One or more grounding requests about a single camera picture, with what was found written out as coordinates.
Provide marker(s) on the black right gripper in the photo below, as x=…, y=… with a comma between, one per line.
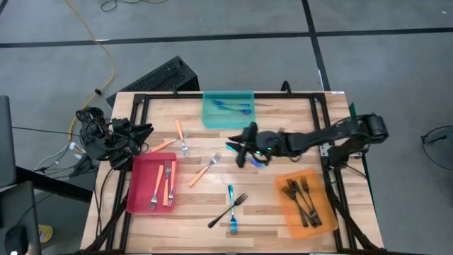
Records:
x=269, y=143

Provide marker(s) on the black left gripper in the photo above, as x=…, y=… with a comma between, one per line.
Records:
x=122, y=152

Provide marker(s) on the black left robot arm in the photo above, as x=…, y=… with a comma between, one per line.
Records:
x=92, y=136

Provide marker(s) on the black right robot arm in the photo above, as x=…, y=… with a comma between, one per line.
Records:
x=371, y=127

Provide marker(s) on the teal translucent plastic bin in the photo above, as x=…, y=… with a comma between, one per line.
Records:
x=226, y=122

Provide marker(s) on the red translucent plastic bin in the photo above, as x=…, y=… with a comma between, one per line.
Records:
x=141, y=198

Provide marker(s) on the black table clamp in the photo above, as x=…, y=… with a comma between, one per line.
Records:
x=286, y=88

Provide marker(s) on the black desk beam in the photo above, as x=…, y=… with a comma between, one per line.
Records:
x=53, y=184

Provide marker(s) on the orange translucent plastic bin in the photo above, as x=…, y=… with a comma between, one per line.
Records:
x=329, y=198

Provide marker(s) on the grey monitor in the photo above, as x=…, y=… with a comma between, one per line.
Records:
x=6, y=141

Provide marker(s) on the yellow round sticker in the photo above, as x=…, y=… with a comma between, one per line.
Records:
x=47, y=232

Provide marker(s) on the dark desk pad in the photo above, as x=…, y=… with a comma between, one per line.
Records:
x=17, y=205

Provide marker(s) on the black computer mouse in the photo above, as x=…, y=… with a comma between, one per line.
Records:
x=16, y=239

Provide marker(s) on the dark grey floor device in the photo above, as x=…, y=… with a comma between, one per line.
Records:
x=435, y=137

